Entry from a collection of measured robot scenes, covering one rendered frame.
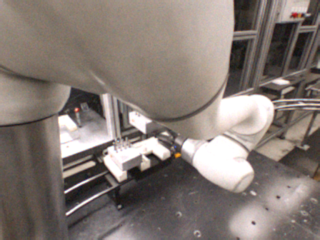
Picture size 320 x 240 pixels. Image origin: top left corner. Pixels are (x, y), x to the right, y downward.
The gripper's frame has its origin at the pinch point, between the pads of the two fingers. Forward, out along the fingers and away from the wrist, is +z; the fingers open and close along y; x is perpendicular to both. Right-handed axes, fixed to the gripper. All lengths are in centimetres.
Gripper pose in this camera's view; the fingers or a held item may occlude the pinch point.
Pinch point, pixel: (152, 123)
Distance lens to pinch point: 81.6
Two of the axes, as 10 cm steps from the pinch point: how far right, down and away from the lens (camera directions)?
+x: -7.8, 2.9, -5.5
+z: -6.2, -3.8, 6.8
